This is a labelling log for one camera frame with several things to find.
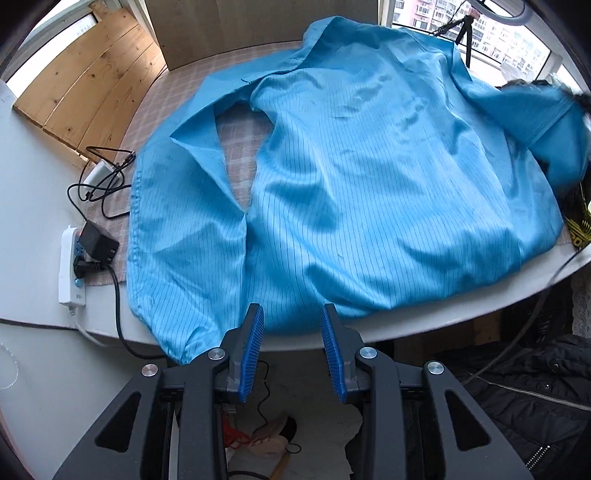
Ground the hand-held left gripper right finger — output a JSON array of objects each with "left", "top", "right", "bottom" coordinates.
[{"left": 320, "top": 302, "right": 534, "bottom": 480}]

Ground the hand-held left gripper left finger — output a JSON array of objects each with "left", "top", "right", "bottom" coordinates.
[{"left": 53, "top": 302, "right": 266, "bottom": 480}]

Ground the blue striped coat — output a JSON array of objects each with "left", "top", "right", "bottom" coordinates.
[{"left": 126, "top": 15, "right": 591, "bottom": 363}]

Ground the pink shoe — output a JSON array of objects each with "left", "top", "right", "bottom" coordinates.
[{"left": 252, "top": 415, "right": 301, "bottom": 455}]

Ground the black power adapter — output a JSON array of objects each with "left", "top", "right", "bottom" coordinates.
[{"left": 79, "top": 220, "right": 120, "bottom": 265}]

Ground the white power strip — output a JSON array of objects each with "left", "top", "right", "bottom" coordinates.
[{"left": 58, "top": 224, "right": 109, "bottom": 347}]

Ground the pink checked table mat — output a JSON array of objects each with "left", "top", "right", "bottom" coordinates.
[{"left": 85, "top": 41, "right": 315, "bottom": 289}]

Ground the black zippered jacket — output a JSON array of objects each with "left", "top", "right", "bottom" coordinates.
[{"left": 443, "top": 332, "right": 591, "bottom": 480}]

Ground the white charger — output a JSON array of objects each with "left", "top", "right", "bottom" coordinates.
[{"left": 83, "top": 160, "right": 124, "bottom": 195}]

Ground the black yellow striped garment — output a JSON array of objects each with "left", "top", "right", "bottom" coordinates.
[{"left": 566, "top": 182, "right": 591, "bottom": 252}]

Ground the wooden board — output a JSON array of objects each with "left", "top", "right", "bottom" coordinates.
[{"left": 13, "top": 7, "right": 168, "bottom": 153}]

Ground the light wood panel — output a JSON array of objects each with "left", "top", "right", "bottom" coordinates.
[{"left": 145, "top": 0, "right": 379, "bottom": 72}]

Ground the black tripod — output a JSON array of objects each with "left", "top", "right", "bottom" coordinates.
[{"left": 431, "top": 16, "right": 476, "bottom": 68}]

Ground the black power cord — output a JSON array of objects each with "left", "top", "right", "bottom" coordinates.
[{"left": 71, "top": 258, "right": 167, "bottom": 361}]

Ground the grey cable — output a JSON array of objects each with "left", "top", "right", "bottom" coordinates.
[{"left": 455, "top": 249, "right": 591, "bottom": 384}]

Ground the grey ring light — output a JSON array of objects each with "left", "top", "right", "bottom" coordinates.
[{"left": 471, "top": 0, "right": 543, "bottom": 21}]

